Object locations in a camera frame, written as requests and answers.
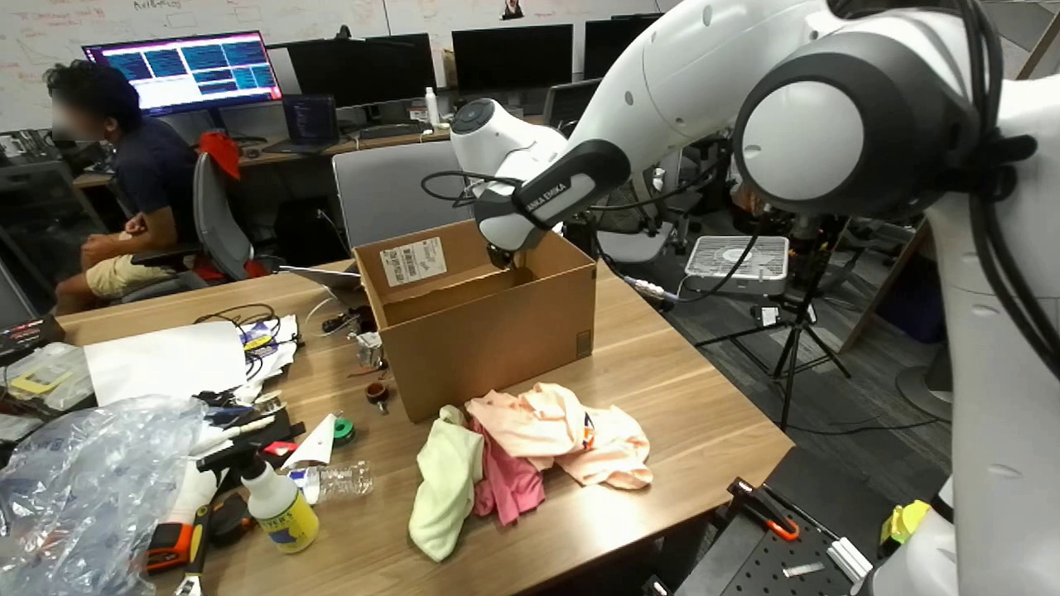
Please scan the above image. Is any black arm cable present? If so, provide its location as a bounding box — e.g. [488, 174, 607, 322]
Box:
[947, 0, 1060, 376]

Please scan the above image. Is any clear plastic bag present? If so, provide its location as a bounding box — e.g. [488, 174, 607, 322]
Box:
[0, 393, 208, 596]

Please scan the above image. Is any cardboard box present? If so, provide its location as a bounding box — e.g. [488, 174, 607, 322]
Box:
[350, 215, 600, 428]

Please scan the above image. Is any black perforated plate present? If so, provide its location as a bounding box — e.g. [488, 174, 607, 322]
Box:
[674, 509, 875, 596]

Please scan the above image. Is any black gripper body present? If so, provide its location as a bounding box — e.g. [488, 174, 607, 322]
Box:
[488, 235, 534, 271]

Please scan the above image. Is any white paper sheet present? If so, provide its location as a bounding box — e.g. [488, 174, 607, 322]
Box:
[80, 317, 253, 409]

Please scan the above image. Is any yellow spray bottle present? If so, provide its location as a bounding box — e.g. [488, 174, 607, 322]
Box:
[195, 440, 325, 557]

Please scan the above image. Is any grey plastic tray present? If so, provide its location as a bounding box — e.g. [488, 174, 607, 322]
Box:
[682, 230, 795, 298]

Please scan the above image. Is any grey padded office chair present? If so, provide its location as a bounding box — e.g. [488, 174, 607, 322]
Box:
[328, 140, 475, 253]

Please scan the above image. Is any black camera cable loop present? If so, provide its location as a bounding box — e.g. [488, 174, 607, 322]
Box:
[418, 164, 523, 211]

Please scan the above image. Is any orange handled tool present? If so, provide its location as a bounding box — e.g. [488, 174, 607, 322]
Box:
[725, 473, 805, 546]

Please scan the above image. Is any red jacket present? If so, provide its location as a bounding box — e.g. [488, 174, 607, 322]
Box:
[195, 128, 244, 184]

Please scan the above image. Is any seated person dark shirt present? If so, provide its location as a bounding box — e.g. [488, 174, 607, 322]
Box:
[45, 58, 208, 312]

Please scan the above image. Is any dark computer monitor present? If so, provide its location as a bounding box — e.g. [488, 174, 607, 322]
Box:
[449, 24, 577, 91]
[286, 30, 442, 108]
[581, 10, 666, 79]

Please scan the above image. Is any peach t-shirt with logo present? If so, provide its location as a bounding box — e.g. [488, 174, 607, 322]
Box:
[460, 381, 655, 492]

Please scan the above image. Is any lit computer monitor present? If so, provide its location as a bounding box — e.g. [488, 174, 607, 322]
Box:
[80, 27, 286, 112]

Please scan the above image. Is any pink cloth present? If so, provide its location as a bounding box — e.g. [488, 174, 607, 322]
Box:
[475, 434, 549, 531]

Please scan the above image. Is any black tripod stand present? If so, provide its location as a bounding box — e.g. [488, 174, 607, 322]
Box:
[693, 211, 857, 434]

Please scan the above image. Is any office chair with jacket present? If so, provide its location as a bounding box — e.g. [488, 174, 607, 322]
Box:
[121, 128, 270, 294]

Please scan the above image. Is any clear plastic water bottle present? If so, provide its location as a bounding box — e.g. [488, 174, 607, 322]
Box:
[287, 459, 374, 507]

